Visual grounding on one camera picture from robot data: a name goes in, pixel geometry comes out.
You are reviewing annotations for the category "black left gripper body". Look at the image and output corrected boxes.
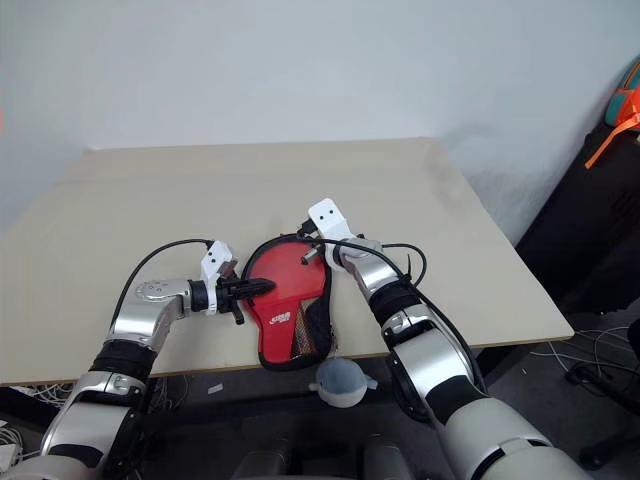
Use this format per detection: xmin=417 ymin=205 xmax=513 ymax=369
xmin=217 ymin=273 xmax=247 ymax=327

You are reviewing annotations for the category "red and black paddle case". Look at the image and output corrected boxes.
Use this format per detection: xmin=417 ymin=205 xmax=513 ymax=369
xmin=241 ymin=233 xmax=337 ymax=374

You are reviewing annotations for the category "grey-blue plush toy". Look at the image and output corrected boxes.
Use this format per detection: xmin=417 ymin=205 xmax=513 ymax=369
xmin=308 ymin=358 xmax=380 ymax=410

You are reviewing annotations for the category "black cabinet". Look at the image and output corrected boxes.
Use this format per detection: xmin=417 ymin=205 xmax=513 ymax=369
xmin=514 ymin=119 xmax=640 ymax=317

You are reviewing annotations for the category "teal and orange bag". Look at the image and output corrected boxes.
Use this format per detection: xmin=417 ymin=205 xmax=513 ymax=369
xmin=584 ymin=62 xmax=640 ymax=169

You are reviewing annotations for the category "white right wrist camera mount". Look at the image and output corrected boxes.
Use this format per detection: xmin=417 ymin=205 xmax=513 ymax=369
xmin=307 ymin=198 xmax=360 ymax=271

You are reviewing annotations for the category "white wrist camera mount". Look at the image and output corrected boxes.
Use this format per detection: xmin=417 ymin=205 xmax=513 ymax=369
xmin=307 ymin=198 xmax=360 ymax=271
xmin=200 ymin=240 xmax=236 ymax=317

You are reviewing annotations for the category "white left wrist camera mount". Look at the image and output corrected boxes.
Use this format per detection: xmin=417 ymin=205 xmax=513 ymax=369
xmin=200 ymin=240 xmax=236 ymax=317

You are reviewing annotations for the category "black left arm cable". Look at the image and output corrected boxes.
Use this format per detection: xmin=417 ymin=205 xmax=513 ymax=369
xmin=110 ymin=239 xmax=217 ymax=334

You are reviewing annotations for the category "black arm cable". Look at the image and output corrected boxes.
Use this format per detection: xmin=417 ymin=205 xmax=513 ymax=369
xmin=298 ymin=227 xmax=489 ymax=401
xmin=110 ymin=239 xmax=217 ymax=334

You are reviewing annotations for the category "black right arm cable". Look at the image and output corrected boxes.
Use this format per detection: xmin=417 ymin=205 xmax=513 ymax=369
xmin=298 ymin=227 xmax=489 ymax=401

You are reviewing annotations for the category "white cable bundle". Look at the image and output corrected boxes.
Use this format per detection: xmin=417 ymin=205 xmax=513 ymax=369
xmin=0 ymin=380 xmax=77 ymax=407

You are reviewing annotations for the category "white floor cable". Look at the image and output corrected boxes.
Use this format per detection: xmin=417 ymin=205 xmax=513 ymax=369
xmin=529 ymin=325 xmax=640 ymax=375

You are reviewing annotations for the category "black floor cable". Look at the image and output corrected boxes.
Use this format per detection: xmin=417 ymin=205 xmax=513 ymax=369
xmin=567 ymin=359 xmax=640 ymax=402

